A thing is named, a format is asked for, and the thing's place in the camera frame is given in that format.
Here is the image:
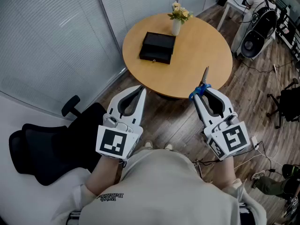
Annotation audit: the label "person's right forearm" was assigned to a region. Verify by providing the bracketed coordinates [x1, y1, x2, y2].
[212, 158, 236, 189]

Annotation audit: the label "black and white round appliance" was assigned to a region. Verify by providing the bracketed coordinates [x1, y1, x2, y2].
[240, 29, 268, 59]

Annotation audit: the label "yellow flower bouquet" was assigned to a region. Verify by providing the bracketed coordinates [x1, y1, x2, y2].
[167, 0, 194, 25]

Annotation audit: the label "white vase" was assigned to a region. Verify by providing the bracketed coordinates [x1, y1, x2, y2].
[172, 19, 181, 36]

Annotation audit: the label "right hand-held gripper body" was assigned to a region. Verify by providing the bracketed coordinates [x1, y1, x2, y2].
[203, 112, 251, 161]

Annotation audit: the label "black box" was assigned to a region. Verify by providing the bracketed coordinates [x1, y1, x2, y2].
[139, 31, 176, 65]

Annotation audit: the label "white power adapter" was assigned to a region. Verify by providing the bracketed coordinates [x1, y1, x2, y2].
[250, 136, 260, 150]

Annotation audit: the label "white desk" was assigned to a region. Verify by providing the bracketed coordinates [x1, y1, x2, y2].
[217, 0, 253, 31]

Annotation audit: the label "black mesh office chair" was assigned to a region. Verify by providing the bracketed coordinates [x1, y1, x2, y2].
[8, 95, 107, 187]

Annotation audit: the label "black metal railing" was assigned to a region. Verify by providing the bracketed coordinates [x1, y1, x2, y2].
[276, 0, 300, 62]

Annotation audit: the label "blue-handled scissors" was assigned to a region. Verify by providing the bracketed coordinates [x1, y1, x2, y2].
[188, 66, 212, 102]

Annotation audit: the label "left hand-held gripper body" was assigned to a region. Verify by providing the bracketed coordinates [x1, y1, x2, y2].
[95, 113, 144, 161]

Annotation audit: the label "person's beige shirt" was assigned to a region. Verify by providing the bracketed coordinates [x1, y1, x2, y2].
[56, 149, 268, 225]

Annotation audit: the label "black office chair with armrests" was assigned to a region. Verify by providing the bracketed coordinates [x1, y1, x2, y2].
[267, 78, 300, 129]

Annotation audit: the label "person's left forearm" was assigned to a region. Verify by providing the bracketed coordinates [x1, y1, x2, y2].
[84, 155, 122, 196]

